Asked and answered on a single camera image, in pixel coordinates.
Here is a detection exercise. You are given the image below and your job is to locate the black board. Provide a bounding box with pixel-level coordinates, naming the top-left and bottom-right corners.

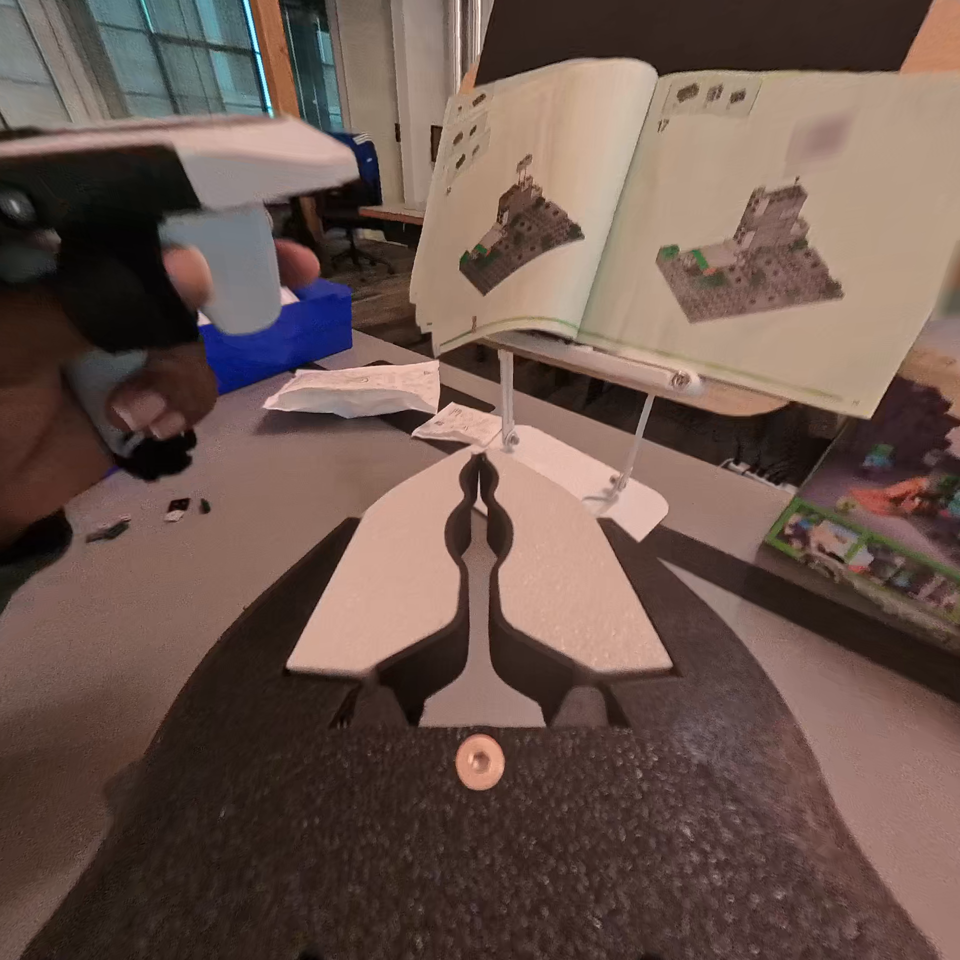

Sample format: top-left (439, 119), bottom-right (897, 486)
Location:
top-left (474, 0), bottom-right (935, 85)

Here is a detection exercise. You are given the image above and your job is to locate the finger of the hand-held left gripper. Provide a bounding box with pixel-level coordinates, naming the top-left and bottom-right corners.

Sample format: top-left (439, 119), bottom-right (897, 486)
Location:
top-left (0, 114), bottom-right (363, 213)

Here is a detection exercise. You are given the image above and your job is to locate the wooden post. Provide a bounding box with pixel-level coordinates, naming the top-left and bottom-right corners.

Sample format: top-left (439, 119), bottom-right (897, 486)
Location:
top-left (249, 0), bottom-right (303, 120)

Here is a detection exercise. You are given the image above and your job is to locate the grey desk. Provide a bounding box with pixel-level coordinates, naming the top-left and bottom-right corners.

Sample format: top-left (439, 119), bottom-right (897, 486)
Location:
top-left (0, 330), bottom-right (960, 960)

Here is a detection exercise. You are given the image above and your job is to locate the small white paper bag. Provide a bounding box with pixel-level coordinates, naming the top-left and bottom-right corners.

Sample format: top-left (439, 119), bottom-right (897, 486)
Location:
top-left (411, 401), bottom-right (505, 451)

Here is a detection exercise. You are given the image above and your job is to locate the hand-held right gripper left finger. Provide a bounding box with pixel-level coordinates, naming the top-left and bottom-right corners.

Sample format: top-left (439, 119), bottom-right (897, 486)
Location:
top-left (285, 448), bottom-right (483, 685)

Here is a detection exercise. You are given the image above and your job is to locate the blue striped jacket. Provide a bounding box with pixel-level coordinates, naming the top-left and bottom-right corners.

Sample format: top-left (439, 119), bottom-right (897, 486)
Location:
top-left (328, 129), bottom-right (385, 205)

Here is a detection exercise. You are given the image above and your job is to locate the large grid window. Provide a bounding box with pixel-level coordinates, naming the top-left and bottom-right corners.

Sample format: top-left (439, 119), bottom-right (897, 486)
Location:
top-left (0, 0), bottom-right (265, 129)

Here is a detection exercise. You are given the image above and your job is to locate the blue plastic bin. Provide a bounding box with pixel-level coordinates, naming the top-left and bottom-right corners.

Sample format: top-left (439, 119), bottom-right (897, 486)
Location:
top-left (196, 279), bottom-right (355, 396)

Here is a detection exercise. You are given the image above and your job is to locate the brick instruction booklet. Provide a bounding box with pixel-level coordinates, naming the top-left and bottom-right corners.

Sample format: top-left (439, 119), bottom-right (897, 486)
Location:
top-left (408, 58), bottom-right (960, 420)

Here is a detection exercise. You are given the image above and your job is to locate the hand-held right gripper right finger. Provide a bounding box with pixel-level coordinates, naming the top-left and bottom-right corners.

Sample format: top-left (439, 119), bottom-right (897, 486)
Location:
top-left (480, 452), bottom-right (675, 685)

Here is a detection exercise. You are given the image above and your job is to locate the green brick set box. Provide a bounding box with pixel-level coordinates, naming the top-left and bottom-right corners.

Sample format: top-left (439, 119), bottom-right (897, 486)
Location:
top-left (757, 315), bottom-right (960, 655)

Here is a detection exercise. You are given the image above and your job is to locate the person's left hand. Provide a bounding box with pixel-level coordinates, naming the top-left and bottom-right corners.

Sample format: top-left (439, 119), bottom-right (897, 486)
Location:
top-left (0, 238), bottom-right (322, 549)

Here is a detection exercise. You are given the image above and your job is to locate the crumpled white paper bag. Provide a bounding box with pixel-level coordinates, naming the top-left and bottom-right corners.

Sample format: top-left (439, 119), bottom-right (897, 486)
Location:
top-left (262, 360), bottom-right (442, 420)

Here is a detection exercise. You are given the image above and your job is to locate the white book stand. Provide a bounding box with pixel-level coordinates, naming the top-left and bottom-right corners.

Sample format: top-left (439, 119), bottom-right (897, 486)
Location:
top-left (471, 330), bottom-right (792, 543)

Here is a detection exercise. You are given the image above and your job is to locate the black swivel chair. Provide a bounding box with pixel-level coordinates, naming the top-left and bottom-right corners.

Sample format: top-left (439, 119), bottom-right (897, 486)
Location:
top-left (321, 178), bottom-right (397, 276)

